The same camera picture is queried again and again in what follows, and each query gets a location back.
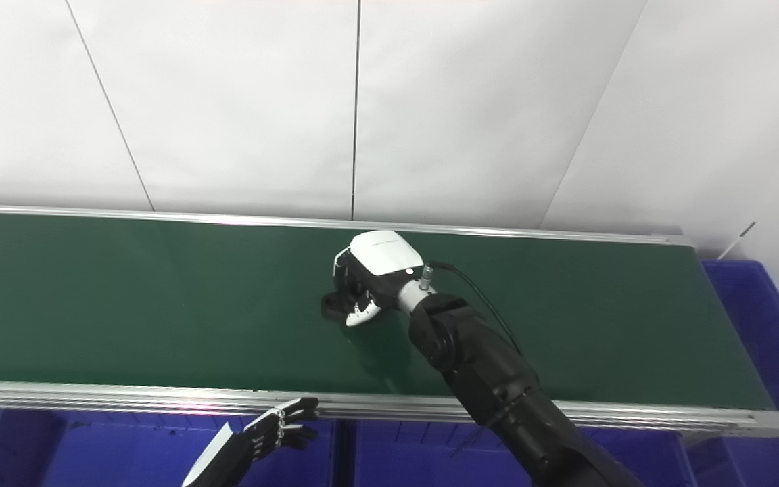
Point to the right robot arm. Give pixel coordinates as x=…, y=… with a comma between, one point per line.
x=498, y=385

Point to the black flanged machine part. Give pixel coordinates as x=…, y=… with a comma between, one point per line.
x=332, y=308

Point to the green conveyor belt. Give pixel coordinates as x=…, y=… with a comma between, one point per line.
x=159, y=304

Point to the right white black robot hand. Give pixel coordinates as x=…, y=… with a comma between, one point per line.
x=383, y=260

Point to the aluminium conveyor side rail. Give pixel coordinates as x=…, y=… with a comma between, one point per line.
x=227, y=219
x=126, y=396

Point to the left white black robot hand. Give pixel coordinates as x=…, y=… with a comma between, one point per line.
x=254, y=439

